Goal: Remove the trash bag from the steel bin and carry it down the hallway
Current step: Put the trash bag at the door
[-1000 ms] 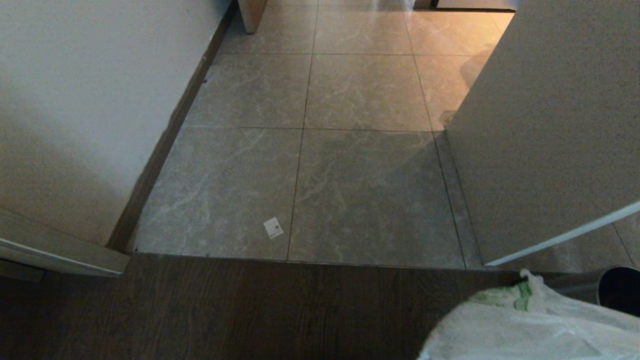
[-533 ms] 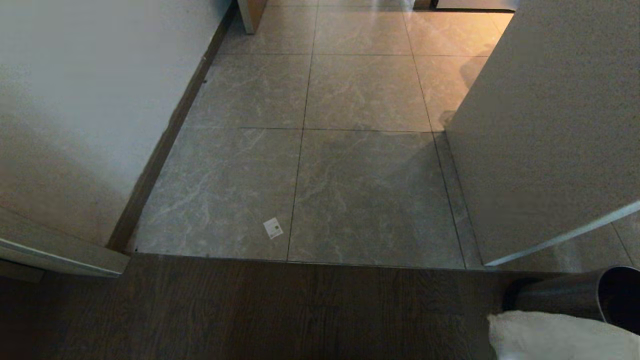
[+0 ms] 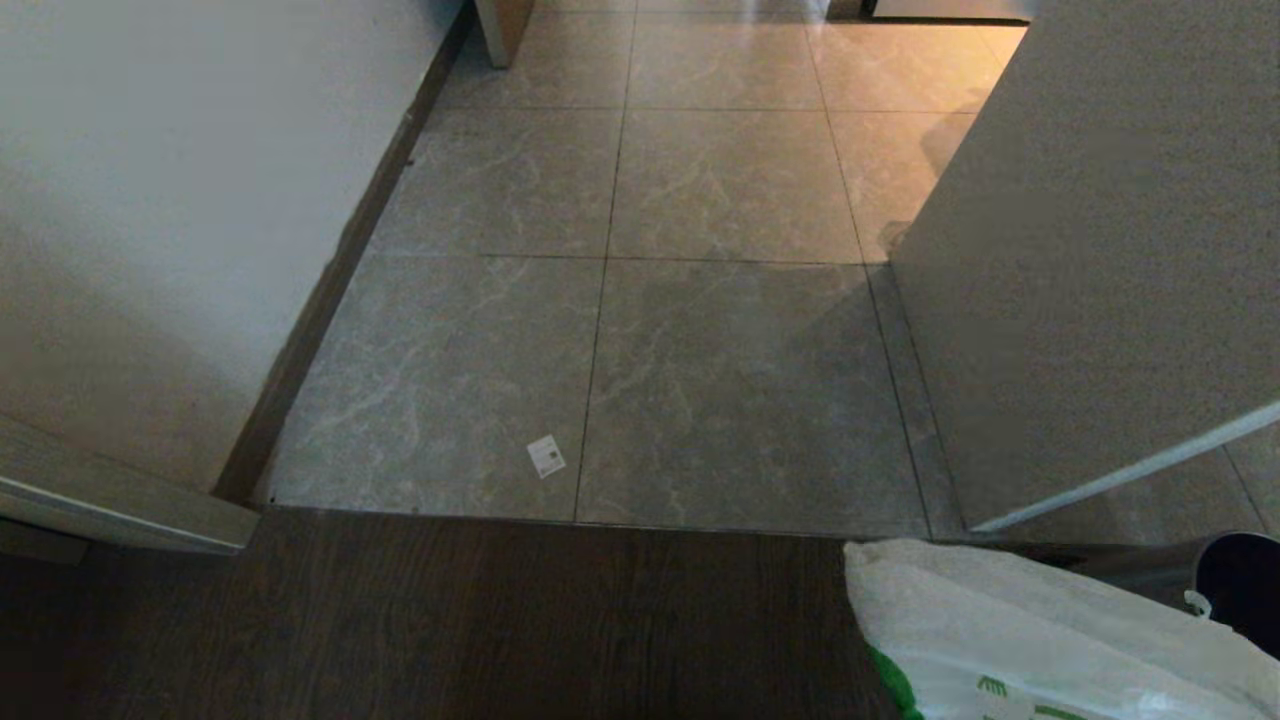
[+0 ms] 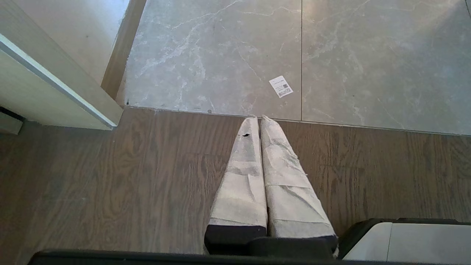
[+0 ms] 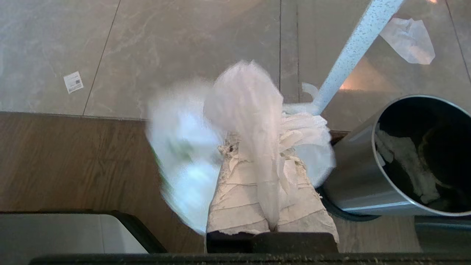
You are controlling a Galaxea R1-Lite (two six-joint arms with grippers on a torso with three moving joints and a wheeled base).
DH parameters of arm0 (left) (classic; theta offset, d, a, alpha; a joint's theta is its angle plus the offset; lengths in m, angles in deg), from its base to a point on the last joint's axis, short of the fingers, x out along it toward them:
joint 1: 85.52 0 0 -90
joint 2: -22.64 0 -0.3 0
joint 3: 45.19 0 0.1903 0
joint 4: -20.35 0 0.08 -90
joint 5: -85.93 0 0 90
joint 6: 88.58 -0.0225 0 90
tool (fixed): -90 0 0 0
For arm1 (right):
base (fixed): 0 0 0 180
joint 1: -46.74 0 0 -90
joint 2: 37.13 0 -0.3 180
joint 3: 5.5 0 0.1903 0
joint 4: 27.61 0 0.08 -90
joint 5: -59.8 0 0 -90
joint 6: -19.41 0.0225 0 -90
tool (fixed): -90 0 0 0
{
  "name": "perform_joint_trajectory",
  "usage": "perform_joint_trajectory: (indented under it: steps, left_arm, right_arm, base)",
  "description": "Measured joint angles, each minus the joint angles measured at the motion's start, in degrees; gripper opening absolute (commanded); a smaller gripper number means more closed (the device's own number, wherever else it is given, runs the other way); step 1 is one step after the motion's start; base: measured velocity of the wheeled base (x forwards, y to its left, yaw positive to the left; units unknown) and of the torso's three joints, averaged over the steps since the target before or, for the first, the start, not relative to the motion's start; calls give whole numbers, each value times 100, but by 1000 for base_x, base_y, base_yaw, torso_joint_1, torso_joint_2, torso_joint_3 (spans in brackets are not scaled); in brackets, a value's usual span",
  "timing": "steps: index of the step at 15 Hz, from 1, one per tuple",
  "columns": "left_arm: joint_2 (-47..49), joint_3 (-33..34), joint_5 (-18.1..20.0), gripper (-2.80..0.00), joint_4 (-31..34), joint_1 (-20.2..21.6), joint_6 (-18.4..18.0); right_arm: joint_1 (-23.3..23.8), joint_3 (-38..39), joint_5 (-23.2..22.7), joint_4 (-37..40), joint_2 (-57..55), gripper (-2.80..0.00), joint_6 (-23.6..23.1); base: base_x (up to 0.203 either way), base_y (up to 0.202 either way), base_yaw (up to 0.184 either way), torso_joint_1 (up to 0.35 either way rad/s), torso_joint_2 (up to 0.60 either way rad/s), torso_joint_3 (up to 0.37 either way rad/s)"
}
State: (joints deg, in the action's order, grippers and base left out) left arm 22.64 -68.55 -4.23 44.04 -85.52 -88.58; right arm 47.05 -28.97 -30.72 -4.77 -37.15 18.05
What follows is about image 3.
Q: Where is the wooden door frame post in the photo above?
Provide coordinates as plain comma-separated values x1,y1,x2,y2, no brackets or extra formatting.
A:
474,0,536,69

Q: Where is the dark wooden baseboard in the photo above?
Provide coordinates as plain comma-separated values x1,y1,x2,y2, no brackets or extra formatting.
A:
212,0,473,505

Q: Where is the white plastic trash bag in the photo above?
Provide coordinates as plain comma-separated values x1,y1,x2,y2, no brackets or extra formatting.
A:
843,539,1280,720

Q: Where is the grey door frame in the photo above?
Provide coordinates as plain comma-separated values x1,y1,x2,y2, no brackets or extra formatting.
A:
0,415,261,557

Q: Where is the steel trash bin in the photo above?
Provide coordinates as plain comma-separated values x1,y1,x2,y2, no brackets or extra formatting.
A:
1080,532,1280,661

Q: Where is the white door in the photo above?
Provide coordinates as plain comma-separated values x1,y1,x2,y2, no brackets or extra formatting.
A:
889,0,1280,534

